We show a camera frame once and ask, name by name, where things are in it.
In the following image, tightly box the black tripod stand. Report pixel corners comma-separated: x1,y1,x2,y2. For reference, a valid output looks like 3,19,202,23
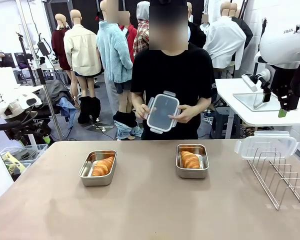
15,31,47,86

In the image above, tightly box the person's left forearm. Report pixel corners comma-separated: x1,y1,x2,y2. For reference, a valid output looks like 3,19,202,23
193,96,213,113

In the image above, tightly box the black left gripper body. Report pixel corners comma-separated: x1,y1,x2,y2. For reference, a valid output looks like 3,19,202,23
3,117,46,142

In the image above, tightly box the person's left hand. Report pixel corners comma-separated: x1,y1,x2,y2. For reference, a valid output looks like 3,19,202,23
168,104,199,124

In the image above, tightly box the yellow printed package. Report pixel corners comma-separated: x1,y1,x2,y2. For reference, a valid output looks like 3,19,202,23
3,152,28,176

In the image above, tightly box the person's right forearm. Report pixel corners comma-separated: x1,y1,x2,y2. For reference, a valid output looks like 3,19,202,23
130,91,145,111

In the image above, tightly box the mannequin in cream jacket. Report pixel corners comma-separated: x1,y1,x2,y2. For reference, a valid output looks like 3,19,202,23
63,9,103,125

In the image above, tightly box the slanted aluminium pole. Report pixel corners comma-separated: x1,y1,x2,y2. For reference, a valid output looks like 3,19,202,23
16,0,65,141

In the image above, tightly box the mannequin in dark red coat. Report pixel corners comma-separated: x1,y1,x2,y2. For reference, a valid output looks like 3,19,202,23
51,13,73,101

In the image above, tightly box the mannequin in white shirt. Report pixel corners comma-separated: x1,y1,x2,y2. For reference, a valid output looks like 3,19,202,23
204,1,247,78

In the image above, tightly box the clear plastic storage bin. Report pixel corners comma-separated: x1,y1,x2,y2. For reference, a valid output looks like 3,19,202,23
0,143,49,171

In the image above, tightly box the stainless steel food container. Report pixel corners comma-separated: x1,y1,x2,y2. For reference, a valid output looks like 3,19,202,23
78,149,118,187
175,143,210,180

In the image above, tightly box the mannequin in black jacket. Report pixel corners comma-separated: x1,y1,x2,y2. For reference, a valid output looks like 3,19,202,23
231,2,254,48

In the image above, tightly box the black clamp mount with device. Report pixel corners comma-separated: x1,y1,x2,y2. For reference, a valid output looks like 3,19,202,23
241,69,273,104

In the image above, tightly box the mannequin in plaid shirt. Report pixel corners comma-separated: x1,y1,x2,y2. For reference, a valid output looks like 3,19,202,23
132,1,151,58

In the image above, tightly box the white side table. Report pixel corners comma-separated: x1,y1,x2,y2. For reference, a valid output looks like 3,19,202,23
214,77,300,127

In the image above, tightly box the metal wire lid rack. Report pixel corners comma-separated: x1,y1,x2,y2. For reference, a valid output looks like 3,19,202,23
247,146,300,211

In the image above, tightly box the mannequin in light blue fleece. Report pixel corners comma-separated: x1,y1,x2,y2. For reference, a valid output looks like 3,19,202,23
96,0,138,141

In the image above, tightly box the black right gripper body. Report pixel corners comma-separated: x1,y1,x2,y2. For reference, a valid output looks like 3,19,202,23
271,66,300,111

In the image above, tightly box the clear plastic clip lid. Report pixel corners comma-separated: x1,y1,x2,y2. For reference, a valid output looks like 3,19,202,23
146,90,181,133
234,130,300,161

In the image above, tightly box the golden croissant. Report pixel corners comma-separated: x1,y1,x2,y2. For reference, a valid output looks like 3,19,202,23
180,150,201,170
91,155,115,177

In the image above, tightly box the pile of grey blue clothes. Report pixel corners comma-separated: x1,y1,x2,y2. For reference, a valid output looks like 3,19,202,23
32,79,79,127

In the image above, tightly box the person in black t-shirt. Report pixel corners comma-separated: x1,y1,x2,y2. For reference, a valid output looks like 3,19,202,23
130,0,218,141

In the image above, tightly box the mannequin in red jacket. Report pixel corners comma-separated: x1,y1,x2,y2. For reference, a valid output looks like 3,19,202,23
118,11,139,63

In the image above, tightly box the person's right hand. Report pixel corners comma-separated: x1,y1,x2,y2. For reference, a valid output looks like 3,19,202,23
134,103,155,121

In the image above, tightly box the black stool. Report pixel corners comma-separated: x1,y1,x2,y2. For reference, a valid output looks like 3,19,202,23
209,107,242,140

